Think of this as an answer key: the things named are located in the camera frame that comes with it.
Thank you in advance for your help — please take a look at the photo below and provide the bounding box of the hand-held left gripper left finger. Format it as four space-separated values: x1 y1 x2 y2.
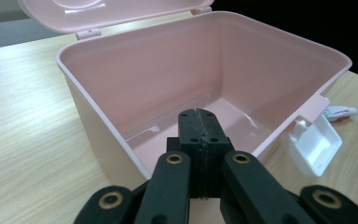
166 108 205 199

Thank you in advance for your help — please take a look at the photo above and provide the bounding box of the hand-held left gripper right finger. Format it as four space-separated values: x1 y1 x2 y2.
199 108 236 200

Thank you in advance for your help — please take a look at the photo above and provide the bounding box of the pink plastic storage box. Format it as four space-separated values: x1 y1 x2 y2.
18 0 353 190

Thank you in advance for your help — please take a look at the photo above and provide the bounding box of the white ointment tube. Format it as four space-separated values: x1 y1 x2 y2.
322 105 358 123

